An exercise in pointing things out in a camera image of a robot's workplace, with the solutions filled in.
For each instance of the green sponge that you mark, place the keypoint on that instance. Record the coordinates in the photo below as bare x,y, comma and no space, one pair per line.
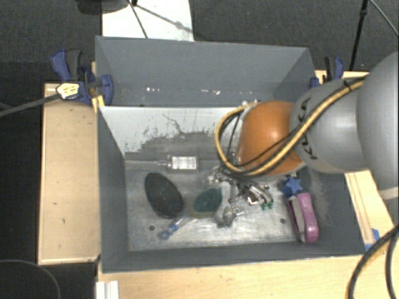
207,200

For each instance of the blue star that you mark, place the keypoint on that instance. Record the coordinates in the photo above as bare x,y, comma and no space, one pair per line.
291,187

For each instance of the purple stapler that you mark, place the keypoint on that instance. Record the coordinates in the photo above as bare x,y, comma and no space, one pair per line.
307,220

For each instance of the pale wood board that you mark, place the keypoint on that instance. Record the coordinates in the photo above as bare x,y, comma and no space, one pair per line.
68,173

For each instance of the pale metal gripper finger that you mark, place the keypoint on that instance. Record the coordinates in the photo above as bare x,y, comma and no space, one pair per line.
227,216
232,195

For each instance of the grey metal bin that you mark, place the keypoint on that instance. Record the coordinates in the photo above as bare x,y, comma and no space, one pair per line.
193,70

